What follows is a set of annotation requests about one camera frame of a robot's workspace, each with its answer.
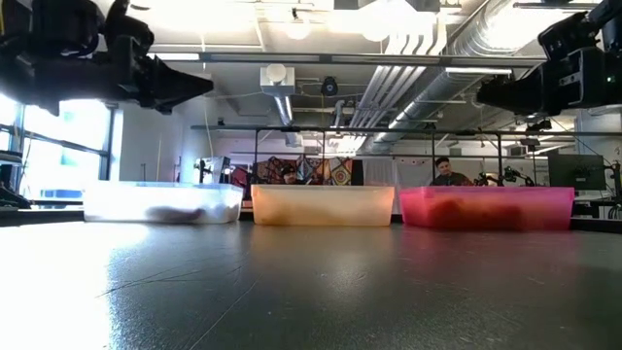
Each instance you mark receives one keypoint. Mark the black window frame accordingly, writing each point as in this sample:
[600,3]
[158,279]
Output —
[104,155]

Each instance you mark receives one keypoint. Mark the black equipment stand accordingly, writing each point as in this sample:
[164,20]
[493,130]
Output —
[617,180]

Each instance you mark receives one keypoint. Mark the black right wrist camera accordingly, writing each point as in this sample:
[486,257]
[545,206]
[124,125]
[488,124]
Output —
[568,34]

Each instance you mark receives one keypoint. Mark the black ceiling spotlight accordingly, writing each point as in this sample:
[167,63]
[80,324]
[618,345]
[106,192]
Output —
[329,86]

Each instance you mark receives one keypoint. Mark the white ceiling air unit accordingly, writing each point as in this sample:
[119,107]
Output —
[277,80]

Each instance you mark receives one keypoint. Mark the translucent white plastic bin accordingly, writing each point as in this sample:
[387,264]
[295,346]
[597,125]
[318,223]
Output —
[116,204]

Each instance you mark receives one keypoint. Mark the white round column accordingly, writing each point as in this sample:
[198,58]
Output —
[196,146]

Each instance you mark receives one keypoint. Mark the black background monitor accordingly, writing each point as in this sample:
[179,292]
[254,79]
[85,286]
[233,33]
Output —
[578,172]

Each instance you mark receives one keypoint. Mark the white ceiling pipe bundle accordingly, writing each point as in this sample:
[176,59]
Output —
[389,82]

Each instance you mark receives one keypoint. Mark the person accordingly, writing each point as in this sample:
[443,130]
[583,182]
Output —
[288,174]
[444,170]

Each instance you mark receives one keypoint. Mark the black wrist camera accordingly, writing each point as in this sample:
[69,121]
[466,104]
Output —
[128,29]
[568,34]

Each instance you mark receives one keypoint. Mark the black metal rack frame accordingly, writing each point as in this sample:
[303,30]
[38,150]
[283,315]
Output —
[340,129]

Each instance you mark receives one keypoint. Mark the colourful patterned cloth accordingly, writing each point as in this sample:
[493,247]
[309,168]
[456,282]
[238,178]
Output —
[325,171]

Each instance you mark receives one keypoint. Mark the translucent orange plastic bin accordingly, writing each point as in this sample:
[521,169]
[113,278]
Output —
[321,206]

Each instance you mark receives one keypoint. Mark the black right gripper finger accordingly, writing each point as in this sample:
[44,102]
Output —
[520,103]
[515,86]

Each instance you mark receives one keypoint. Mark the grey overhead frame beam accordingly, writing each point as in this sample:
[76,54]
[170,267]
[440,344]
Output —
[340,59]

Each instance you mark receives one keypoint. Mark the black background robot arm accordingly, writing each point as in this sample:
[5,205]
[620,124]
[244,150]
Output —
[510,175]

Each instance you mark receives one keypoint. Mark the black device on stand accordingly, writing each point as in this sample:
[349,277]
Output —
[201,170]

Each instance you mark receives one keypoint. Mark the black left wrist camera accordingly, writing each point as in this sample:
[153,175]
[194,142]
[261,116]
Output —
[128,29]

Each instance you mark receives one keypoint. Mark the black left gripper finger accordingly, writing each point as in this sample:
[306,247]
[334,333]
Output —
[167,74]
[170,97]

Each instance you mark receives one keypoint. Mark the long ceiling light fixture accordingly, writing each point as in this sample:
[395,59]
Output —
[175,56]
[478,71]

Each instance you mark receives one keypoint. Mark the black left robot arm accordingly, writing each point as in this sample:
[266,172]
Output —
[29,29]

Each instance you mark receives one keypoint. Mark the translucent pink plastic bin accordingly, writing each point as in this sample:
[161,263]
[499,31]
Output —
[544,209]

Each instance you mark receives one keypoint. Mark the silver ventilation duct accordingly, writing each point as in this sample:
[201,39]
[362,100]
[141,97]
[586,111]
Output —
[437,92]

